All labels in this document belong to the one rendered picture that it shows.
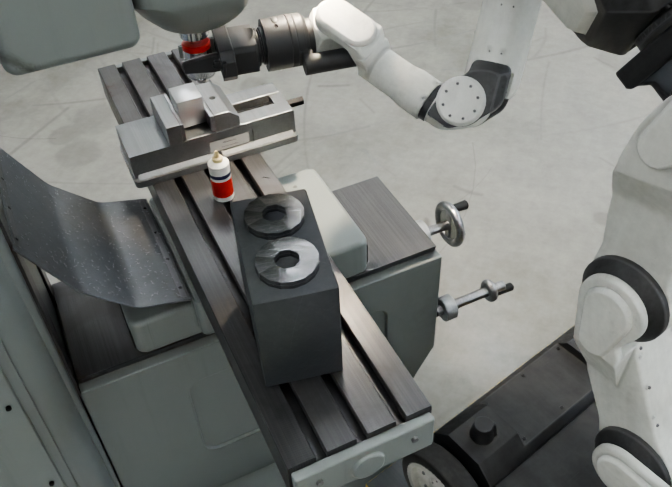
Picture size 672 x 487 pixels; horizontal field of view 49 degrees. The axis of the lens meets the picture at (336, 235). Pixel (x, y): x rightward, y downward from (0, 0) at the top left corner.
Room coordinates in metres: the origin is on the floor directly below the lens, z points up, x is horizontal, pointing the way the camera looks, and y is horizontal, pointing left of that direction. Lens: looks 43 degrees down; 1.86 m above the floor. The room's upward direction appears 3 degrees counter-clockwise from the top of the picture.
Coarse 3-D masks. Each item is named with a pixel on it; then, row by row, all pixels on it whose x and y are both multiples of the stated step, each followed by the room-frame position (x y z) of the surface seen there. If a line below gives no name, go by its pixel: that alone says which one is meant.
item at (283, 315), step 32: (288, 192) 0.89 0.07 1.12; (256, 224) 0.80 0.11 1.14; (288, 224) 0.80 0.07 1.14; (256, 256) 0.74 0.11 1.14; (288, 256) 0.75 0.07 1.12; (320, 256) 0.74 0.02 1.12; (256, 288) 0.69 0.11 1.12; (288, 288) 0.69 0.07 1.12; (320, 288) 0.68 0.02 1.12; (256, 320) 0.66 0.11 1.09; (288, 320) 0.67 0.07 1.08; (320, 320) 0.68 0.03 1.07; (288, 352) 0.67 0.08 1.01; (320, 352) 0.68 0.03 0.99
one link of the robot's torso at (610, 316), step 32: (608, 288) 0.72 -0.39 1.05; (576, 320) 0.75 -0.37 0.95; (608, 320) 0.70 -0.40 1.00; (640, 320) 0.68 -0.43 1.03; (608, 352) 0.70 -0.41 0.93; (640, 352) 0.71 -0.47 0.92; (608, 384) 0.72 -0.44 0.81; (640, 384) 0.68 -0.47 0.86; (608, 416) 0.71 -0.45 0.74; (640, 416) 0.67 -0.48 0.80; (640, 448) 0.64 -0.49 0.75
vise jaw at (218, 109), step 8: (200, 88) 1.33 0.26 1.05; (208, 88) 1.32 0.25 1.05; (216, 88) 1.33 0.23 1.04; (208, 96) 1.29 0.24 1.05; (216, 96) 1.29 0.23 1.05; (224, 96) 1.31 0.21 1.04; (208, 104) 1.27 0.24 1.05; (216, 104) 1.26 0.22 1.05; (224, 104) 1.26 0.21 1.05; (208, 112) 1.24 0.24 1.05; (216, 112) 1.24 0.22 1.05; (224, 112) 1.24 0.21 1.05; (232, 112) 1.24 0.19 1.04; (208, 120) 1.24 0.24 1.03; (216, 120) 1.23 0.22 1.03; (224, 120) 1.23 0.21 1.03; (232, 120) 1.24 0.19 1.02; (216, 128) 1.23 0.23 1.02; (224, 128) 1.23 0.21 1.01
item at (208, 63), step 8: (200, 56) 1.09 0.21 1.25; (208, 56) 1.08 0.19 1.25; (216, 56) 1.09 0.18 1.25; (184, 64) 1.07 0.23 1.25; (192, 64) 1.08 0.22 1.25; (200, 64) 1.08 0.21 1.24; (208, 64) 1.08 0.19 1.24; (216, 64) 1.08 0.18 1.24; (184, 72) 1.07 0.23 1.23; (192, 72) 1.08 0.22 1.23; (200, 72) 1.08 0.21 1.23; (208, 72) 1.08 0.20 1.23
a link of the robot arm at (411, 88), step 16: (384, 64) 1.08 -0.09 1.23; (400, 64) 1.08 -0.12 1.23; (384, 80) 1.06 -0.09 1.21; (400, 80) 1.05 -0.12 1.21; (416, 80) 1.05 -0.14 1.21; (432, 80) 1.05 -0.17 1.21; (400, 96) 1.04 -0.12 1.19; (416, 96) 1.03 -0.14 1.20; (432, 96) 1.03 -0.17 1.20; (416, 112) 1.02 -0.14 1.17; (432, 112) 0.99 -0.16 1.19; (448, 128) 0.99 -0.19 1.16
